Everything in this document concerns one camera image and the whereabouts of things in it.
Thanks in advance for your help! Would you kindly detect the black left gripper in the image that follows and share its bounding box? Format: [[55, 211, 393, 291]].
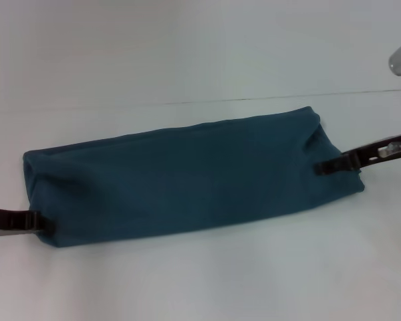
[[0, 205, 56, 237]]

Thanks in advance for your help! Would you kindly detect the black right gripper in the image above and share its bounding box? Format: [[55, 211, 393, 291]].
[[313, 132, 401, 177]]

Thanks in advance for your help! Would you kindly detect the blue shirt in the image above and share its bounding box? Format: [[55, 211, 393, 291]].
[[22, 106, 365, 249]]

